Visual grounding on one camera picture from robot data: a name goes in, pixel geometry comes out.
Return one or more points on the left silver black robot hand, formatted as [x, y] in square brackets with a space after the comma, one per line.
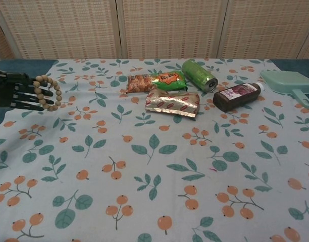
[18, 84]

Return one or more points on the green orange snack bag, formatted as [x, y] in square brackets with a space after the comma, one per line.
[167, 80]

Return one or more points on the floral leaf fruit tablecloth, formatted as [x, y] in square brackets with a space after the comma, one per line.
[154, 151]

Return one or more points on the green drink can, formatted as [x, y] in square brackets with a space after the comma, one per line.
[197, 73]

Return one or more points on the dark juice bottle white cap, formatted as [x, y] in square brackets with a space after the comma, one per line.
[232, 97]

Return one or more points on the mint green plastic dustpan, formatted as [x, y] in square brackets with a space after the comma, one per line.
[285, 80]

